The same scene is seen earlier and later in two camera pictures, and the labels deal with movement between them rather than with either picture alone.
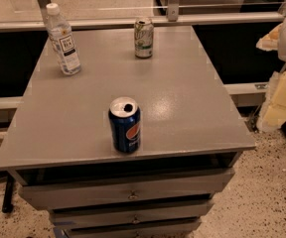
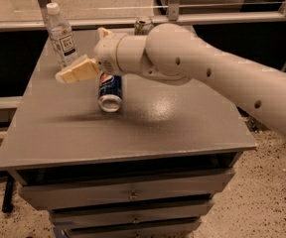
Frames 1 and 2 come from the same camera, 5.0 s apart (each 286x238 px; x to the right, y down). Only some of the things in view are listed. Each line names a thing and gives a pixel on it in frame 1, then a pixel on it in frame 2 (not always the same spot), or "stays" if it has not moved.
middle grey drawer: (80, 217) stays
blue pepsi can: (126, 125) → (110, 92)
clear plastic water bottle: (63, 40) stays
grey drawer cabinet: (128, 147) stays
